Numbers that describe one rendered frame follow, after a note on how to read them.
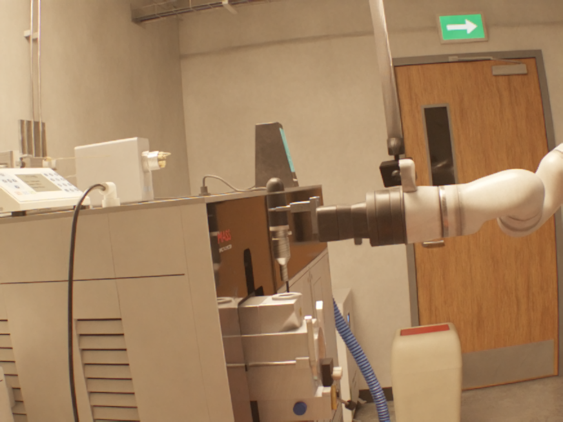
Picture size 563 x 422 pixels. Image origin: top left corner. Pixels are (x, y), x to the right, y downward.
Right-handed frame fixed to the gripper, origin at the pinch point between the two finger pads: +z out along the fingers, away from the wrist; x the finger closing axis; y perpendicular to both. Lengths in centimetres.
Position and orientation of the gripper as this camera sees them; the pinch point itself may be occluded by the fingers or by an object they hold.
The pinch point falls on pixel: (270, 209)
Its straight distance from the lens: 108.4
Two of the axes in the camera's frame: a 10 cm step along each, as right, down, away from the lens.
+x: 1.4, -0.3, 9.9
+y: 1.0, 10.0, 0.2
